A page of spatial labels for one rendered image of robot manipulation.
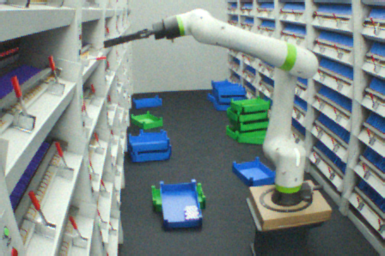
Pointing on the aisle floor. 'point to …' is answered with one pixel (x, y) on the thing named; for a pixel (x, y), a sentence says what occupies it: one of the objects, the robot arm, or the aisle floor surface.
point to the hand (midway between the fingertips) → (112, 42)
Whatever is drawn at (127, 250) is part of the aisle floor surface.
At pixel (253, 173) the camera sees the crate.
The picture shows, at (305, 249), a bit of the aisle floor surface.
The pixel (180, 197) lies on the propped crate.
